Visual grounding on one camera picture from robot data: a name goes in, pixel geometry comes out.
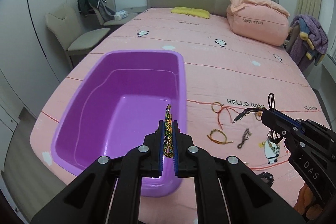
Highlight pink bed sheet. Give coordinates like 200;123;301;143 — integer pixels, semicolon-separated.
30;8;327;223

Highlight purple blanket pile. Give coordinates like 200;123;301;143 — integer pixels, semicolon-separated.
286;14;329;72

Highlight pink folded quilt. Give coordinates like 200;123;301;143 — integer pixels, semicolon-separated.
226;0;290;47

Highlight beaded stone bracelet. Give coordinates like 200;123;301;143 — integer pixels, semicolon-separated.
265;129;283;156

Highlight multicolour braided bracelet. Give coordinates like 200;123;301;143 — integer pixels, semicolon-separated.
163;104;174;159

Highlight yellow small pillow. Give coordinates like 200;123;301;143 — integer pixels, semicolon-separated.
171;7;210;19

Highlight beige chair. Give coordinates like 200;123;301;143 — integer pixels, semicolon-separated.
92;0;138;27
45;3;110;69

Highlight right hand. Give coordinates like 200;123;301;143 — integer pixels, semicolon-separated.
293;183;323;221

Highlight red string bracelet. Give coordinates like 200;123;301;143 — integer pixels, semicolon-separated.
211;101;234;131

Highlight purple plastic tub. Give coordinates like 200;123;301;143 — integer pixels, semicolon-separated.
51;49;188;198

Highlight orange braided bracelet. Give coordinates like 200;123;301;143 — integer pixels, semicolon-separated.
206;128;234;146

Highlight dark green jacket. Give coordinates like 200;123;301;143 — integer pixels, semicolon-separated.
77;0;106;16

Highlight white tissue pack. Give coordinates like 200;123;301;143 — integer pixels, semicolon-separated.
114;10;128;21

